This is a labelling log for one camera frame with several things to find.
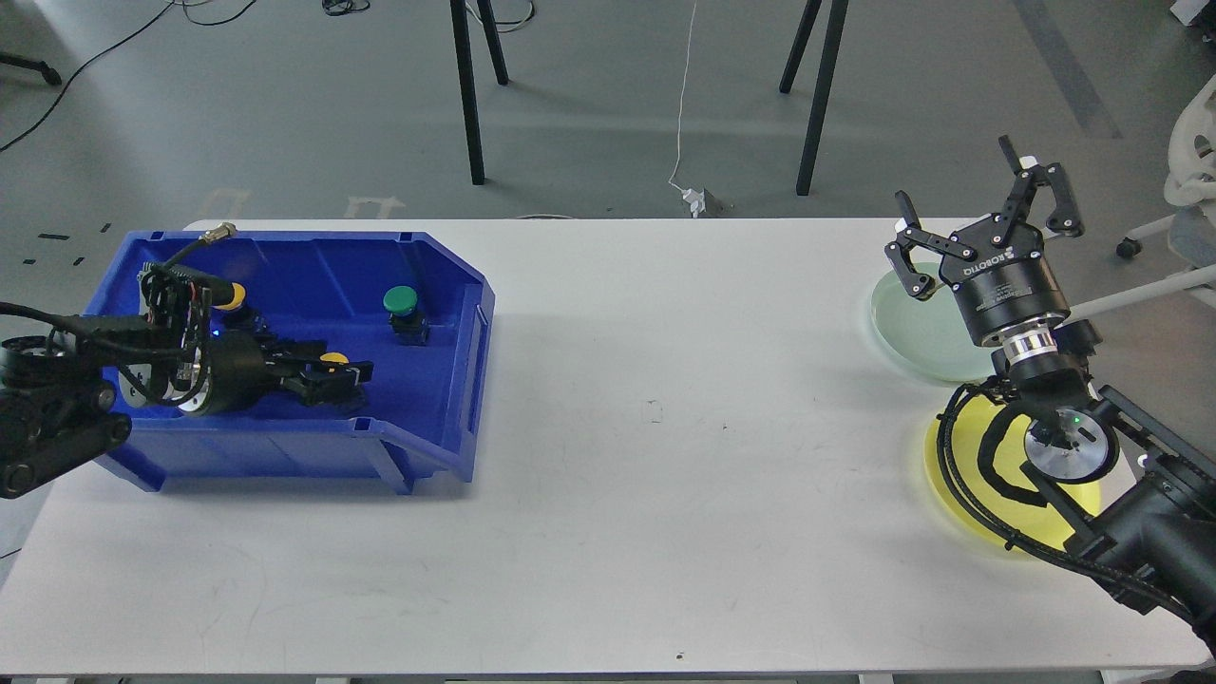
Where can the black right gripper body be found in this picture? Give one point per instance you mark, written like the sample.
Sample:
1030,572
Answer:
1007,283

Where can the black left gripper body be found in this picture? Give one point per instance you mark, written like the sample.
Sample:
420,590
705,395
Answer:
235,379

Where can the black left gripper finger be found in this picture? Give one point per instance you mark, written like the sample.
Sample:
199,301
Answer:
281,351
318,385

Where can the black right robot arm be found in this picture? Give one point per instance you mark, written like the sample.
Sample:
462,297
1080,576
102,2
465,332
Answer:
1138,497

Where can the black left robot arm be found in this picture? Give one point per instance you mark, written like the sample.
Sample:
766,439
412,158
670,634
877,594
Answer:
196,346

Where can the yellow push button back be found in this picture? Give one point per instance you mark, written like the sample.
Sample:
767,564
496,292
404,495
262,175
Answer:
239,315

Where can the pale green plate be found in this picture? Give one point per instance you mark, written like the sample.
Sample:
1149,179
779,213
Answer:
926,337

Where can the green push button right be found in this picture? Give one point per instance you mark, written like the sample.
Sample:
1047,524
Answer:
406,318

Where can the yellow plate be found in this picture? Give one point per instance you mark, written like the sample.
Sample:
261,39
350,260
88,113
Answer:
1044,524

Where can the blue plastic bin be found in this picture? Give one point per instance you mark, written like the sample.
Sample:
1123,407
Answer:
424,402

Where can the white office chair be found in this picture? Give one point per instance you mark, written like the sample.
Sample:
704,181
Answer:
1190,189

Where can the black stand legs right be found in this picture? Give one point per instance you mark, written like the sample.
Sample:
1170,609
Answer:
835,26

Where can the black stand legs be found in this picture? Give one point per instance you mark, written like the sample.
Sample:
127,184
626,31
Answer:
835,26
462,44

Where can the black stand legs left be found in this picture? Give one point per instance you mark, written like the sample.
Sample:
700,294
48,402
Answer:
462,44

